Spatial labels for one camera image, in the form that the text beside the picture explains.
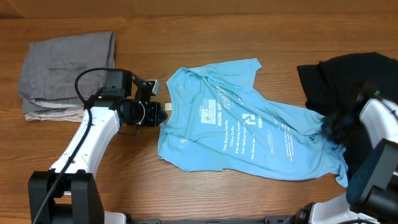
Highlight black garment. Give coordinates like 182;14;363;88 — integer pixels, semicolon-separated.
297;52;397;177

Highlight folded grey trousers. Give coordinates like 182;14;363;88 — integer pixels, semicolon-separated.
17;31;115;123

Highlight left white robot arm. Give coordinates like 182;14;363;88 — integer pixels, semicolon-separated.
28;68;168;224

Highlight light blue t-shirt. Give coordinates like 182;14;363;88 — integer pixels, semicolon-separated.
158;58;348;187

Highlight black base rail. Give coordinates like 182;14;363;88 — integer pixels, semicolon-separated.
126;214;292;224

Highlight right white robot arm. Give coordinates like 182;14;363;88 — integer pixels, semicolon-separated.
283;83;397;224

